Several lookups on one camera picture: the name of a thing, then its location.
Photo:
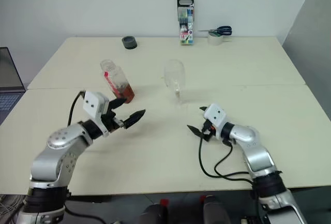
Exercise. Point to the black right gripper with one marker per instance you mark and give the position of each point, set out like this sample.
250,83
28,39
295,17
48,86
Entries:
208,131

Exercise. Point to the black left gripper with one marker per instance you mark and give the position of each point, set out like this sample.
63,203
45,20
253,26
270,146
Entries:
110,122

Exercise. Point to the clear bottle with red drink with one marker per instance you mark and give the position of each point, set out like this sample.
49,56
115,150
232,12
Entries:
117,81

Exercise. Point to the clear wine glass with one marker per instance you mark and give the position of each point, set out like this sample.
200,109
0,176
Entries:
174,72

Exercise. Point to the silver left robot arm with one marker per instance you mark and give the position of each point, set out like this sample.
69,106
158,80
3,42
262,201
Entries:
64,156

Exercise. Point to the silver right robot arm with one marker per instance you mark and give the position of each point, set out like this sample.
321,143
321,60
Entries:
256,156

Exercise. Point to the round black container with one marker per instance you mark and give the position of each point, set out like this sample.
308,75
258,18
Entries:
129,42

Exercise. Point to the white tape roll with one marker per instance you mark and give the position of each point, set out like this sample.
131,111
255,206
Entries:
214,40

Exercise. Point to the small red cap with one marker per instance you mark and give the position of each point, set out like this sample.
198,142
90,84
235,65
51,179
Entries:
164,202

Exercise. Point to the dark rounded shape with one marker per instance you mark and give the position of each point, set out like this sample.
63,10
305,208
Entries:
153,215
216,211

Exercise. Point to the coloured marker pen pack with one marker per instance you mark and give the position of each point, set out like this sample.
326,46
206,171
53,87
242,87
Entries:
186,22

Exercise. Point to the grey laptop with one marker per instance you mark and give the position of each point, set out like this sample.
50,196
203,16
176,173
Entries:
7,68

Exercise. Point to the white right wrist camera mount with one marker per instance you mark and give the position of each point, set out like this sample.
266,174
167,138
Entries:
216,116

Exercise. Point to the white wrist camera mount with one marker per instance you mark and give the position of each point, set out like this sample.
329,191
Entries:
93,105
216,116

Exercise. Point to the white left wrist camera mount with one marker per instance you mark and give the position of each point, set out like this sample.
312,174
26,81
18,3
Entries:
93,105

